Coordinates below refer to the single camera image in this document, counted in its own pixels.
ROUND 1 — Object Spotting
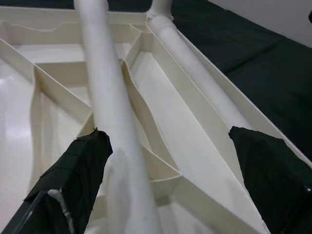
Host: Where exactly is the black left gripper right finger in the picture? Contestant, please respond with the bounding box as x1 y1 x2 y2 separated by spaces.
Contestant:
228 126 312 234

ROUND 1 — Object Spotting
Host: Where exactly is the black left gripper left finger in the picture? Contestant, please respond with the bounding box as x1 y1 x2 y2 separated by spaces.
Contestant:
0 128 113 234

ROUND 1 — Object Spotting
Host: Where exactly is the white plastic table leg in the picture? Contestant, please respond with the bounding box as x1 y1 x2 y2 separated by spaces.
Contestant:
147 0 174 21
147 16 252 130
74 0 161 234

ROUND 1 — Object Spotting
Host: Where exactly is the white plastic table top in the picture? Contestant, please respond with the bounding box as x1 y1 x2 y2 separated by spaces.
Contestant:
0 6 312 234

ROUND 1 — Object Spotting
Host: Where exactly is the black tablecloth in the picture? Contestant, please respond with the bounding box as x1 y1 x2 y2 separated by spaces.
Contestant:
107 0 312 234

